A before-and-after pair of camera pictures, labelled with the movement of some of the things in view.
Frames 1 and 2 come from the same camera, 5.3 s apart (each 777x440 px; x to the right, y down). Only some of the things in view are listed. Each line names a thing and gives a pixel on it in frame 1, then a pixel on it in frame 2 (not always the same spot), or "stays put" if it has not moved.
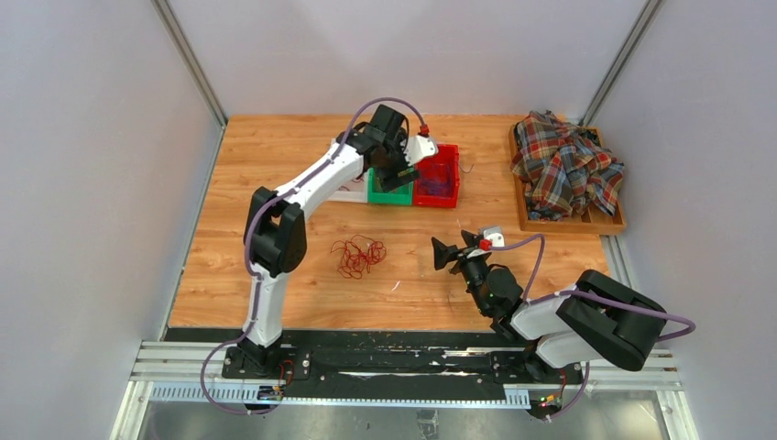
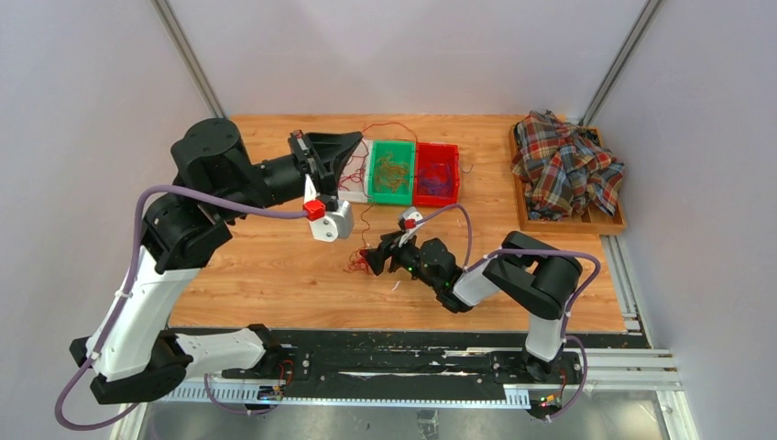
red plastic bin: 439,179 stays put
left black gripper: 390,180 to 333,149
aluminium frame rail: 188,374 stays put
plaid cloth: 563,167 stays put
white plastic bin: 355,191 stays put
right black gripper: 445,254 to 388,247
